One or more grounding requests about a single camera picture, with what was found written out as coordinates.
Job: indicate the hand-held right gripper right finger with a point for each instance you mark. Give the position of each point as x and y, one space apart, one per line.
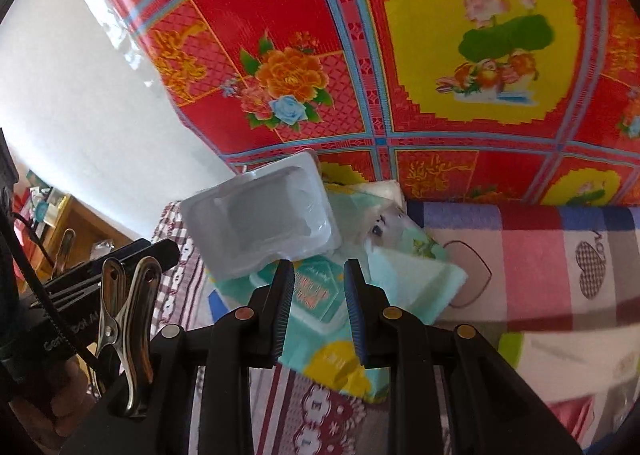
357 320

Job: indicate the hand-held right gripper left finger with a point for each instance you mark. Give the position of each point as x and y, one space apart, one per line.
282 315

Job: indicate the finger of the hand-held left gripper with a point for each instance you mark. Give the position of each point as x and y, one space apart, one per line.
165 250

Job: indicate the teal wet wipes pack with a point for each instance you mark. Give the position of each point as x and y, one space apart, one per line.
425 280

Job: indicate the white plastic blister tray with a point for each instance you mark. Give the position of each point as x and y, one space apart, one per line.
260 215

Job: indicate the white carton box green end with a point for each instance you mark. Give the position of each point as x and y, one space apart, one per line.
575 355

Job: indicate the person's left hand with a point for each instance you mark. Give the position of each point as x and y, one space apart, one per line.
55 405

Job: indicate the metal spring clip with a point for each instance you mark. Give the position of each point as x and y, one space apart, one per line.
135 315

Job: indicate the wooden shelf unit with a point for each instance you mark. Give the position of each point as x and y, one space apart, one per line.
90 230

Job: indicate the crumpled white tissue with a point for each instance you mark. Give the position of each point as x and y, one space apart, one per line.
385 190

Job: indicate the heart patchwork blanket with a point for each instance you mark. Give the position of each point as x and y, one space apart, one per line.
540 245

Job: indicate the red floral wall sheet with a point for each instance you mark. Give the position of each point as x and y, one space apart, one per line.
350 85

